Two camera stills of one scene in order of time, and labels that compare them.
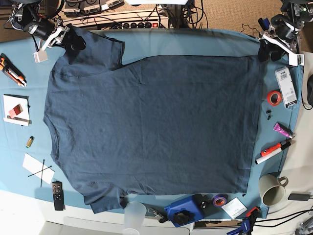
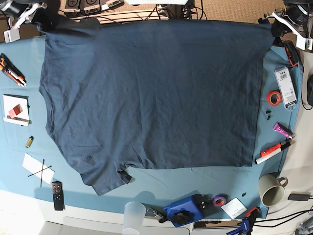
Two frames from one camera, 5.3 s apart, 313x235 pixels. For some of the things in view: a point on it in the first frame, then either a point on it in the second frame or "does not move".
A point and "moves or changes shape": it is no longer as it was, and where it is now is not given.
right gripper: (49, 29) → (45, 20)
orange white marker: (269, 152) does not move
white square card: (234, 208) does not move
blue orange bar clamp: (247, 223) does not move
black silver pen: (286, 143) does not move
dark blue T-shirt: (164, 126) moves or changes shape
